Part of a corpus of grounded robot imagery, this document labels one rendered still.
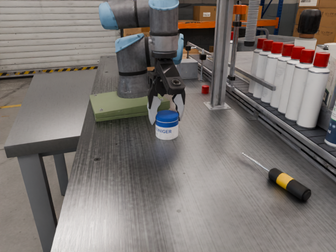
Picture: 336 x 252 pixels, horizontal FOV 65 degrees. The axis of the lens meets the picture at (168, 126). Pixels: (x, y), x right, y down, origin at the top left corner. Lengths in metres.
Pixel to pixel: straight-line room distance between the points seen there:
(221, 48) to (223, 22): 0.09
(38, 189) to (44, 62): 4.45
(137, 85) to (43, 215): 0.57
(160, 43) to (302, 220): 0.51
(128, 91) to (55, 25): 4.23
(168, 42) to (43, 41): 4.62
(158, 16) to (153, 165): 0.37
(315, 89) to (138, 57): 0.61
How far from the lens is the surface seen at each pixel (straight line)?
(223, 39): 1.01
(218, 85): 1.03
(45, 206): 1.03
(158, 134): 0.79
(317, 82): 0.80
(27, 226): 1.88
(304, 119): 0.83
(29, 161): 0.93
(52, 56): 5.30
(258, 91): 1.03
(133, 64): 1.05
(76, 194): 0.62
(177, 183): 0.61
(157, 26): 0.72
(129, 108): 0.95
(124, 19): 0.82
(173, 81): 0.68
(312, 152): 0.76
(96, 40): 5.28
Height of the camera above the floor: 1.20
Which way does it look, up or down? 25 degrees down
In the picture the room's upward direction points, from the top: straight up
